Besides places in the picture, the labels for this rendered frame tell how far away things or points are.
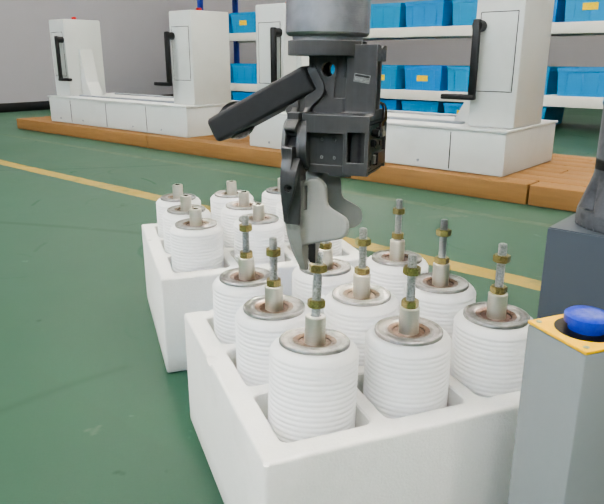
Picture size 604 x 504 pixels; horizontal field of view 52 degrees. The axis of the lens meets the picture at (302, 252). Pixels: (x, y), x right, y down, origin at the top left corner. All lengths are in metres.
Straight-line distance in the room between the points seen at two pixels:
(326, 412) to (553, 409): 0.22
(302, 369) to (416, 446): 0.15
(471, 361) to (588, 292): 0.31
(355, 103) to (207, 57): 3.40
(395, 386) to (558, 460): 0.18
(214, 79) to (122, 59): 4.02
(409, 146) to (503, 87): 0.47
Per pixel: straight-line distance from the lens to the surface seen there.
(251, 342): 0.74
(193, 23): 3.89
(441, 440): 0.70
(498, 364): 0.75
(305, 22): 0.56
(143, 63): 8.09
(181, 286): 1.10
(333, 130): 0.56
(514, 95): 2.69
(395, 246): 0.94
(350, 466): 0.66
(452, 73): 5.74
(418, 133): 2.81
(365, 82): 0.56
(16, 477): 0.98
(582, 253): 1.00
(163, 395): 1.10
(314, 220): 0.58
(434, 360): 0.68
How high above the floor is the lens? 0.54
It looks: 17 degrees down
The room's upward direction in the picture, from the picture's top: straight up
